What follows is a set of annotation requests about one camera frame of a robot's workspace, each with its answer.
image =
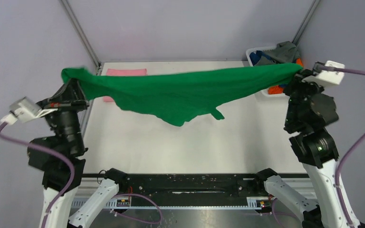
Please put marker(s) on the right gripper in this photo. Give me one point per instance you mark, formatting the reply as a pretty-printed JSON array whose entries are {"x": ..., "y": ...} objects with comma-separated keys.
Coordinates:
[{"x": 297, "y": 80}]

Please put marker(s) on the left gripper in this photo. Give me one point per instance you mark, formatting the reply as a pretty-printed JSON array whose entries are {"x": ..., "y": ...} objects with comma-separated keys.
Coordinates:
[{"x": 71, "y": 96}]

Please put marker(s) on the green t shirt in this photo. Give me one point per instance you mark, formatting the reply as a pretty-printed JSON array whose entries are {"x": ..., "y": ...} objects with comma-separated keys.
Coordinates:
[{"x": 179, "y": 98}]

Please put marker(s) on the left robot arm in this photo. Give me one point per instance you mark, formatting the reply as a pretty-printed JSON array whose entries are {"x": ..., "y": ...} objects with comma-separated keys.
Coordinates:
[{"x": 58, "y": 157}]

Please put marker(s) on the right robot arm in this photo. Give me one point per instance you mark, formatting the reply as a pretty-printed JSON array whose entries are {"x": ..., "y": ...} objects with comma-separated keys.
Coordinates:
[{"x": 310, "y": 111}]

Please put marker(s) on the orange t shirt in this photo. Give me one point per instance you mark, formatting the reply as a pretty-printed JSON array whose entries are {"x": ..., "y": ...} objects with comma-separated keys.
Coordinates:
[{"x": 278, "y": 89}]

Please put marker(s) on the white plastic basket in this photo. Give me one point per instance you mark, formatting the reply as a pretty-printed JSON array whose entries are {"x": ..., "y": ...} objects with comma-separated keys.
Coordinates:
[{"x": 263, "y": 92}]

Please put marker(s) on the grey t shirt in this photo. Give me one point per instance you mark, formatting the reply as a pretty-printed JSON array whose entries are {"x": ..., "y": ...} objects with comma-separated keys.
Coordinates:
[{"x": 284, "y": 52}]

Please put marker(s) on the folded pink t shirt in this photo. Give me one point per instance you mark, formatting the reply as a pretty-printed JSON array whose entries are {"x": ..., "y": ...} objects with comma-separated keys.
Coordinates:
[{"x": 126, "y": 72}]

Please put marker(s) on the blue t shirt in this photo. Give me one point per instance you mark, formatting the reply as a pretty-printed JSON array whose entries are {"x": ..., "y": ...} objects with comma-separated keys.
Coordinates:
[{"x": 259, "y": 58}]

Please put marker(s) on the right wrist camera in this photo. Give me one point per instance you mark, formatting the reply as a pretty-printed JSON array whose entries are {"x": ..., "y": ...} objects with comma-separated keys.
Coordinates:
[{"x": 323, "y": 74}]

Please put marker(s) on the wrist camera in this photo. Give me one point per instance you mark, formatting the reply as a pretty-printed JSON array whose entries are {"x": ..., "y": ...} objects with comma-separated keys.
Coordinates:
[
  {"x": 323, "y": 74},
  {"x": 25, "y": 110}
]

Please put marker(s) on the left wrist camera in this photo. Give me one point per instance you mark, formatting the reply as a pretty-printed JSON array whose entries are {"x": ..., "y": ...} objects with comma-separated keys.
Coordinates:
[{"x": 25, "y": 110}]

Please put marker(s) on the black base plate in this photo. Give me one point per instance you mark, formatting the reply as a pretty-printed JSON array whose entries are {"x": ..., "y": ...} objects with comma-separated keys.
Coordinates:
[{"x": 193, "y": 186}]

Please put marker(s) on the white slotted cable duct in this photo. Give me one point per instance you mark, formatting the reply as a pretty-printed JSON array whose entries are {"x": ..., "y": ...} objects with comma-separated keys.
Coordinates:
[{"x": 246, "y": 203}]

